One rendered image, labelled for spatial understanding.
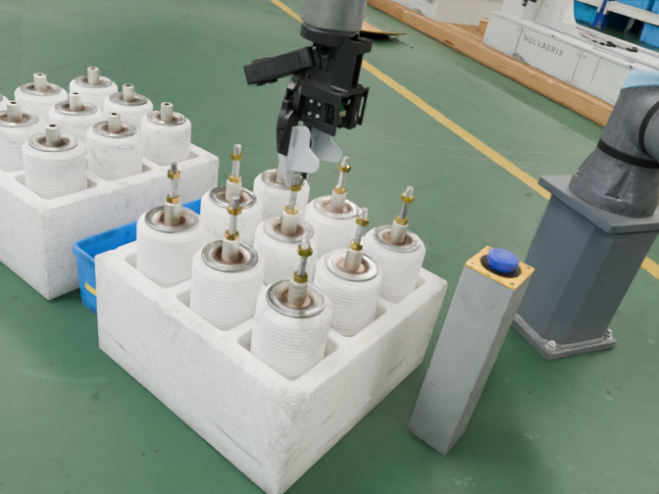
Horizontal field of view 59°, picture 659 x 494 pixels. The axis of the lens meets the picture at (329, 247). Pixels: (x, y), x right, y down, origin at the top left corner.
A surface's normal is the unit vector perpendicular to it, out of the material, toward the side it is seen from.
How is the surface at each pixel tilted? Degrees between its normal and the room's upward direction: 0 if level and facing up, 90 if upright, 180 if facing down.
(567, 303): 90
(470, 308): 90
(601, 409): 0
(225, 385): 90
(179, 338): 90
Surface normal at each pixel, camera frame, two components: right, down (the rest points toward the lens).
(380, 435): 0.17, -0.84
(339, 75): -0.54, 0.36
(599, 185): -0.69, -0.06
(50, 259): 0.79, 0.43
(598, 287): 0.38, 0.54
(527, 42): -0.91, 0.07
